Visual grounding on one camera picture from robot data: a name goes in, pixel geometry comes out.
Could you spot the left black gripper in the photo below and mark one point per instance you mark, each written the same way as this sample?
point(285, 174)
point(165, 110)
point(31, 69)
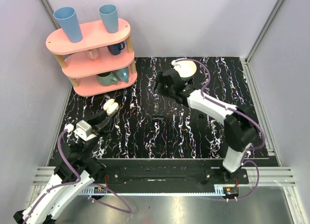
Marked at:
point(96, 126)

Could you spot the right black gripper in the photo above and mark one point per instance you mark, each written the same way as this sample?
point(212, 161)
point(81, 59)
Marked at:
point(160, 79)

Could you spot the white earbud charging case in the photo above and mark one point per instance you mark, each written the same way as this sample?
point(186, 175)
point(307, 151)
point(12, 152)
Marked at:
point(110, 107)

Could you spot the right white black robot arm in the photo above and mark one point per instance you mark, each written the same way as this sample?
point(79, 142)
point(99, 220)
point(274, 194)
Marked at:
point(240, 130)

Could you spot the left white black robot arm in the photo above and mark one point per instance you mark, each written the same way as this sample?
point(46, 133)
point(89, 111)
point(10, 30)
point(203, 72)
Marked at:
point(75, 169)

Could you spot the cream white bowl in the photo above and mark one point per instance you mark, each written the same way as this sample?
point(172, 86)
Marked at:
point(185, 68)

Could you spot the black marble pattern mat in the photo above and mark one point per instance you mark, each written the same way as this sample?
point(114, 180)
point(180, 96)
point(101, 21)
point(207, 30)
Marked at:
point(184, 133)

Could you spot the light blue butterfly mug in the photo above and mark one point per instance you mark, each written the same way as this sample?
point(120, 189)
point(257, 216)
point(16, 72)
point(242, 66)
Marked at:
point(122, 74)

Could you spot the green glazed mug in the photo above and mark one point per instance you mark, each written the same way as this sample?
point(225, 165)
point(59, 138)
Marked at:
point(107, 78)

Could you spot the pink three-tier shelf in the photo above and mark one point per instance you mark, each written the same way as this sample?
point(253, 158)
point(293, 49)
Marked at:
point(82, 71)

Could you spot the dark blue mug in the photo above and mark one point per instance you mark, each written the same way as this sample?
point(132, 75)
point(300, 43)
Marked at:
point(116, 49)

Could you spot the pink mug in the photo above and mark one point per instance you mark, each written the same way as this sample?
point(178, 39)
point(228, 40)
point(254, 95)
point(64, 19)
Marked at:
point(93, 54)

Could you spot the right light blue tumbler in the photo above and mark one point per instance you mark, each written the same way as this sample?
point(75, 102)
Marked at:
point(109, 16)

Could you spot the light blue tumbler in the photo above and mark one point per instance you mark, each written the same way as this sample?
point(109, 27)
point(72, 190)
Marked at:
point(109, 16)
point(68, 21)

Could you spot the left light blue tumbler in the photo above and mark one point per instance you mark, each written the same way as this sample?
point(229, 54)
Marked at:
point(68, 21)

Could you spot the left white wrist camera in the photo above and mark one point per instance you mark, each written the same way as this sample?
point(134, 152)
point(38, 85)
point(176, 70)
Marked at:
point(84, 131)

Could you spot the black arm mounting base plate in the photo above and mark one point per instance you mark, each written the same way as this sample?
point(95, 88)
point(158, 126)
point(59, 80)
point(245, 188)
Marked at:
point(210, 171)

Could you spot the slotted white cable duct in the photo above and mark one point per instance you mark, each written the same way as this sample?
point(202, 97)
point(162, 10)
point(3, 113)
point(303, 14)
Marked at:
point(153, 191)

